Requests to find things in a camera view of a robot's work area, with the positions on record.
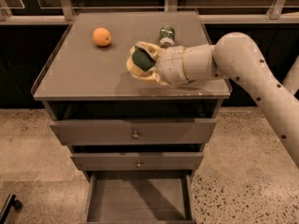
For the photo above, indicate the round metal knob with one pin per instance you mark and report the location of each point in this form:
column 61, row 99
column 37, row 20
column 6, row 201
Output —
column 135, row 135
column 138, row 164

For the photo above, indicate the black caster wheel base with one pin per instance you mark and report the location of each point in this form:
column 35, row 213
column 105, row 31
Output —
column 10, row 202

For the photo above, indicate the grey top drawer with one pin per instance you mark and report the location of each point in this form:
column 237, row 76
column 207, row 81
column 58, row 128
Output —
column 76, row 132

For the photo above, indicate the metal railing frame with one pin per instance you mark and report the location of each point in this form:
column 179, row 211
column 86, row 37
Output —
column 209, row 11

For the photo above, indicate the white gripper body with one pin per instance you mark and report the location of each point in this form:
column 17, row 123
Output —
column 170, row 65

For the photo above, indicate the green yellow sponge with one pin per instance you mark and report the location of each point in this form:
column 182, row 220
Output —
column 141, row 58

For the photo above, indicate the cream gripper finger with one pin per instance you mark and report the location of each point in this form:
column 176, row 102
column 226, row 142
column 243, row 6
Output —
column 150, row 75
column 153, row 50

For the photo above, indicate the round metal middle knob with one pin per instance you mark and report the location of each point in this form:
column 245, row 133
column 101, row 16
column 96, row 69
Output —
column 138, row 164

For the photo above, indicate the grey middle drawer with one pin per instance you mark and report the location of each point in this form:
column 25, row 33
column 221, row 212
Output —
column 127, row 161

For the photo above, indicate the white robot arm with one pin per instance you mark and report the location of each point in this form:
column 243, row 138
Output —
column 235, row 56

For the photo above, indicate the grey drawer cabinet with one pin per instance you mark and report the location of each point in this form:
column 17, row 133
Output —
column 84, row 81

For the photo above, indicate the orange fruit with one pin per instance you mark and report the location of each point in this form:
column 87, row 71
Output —
column 102, row 37

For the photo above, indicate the round metal top knob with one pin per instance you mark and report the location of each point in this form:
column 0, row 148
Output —
column 135, row 135

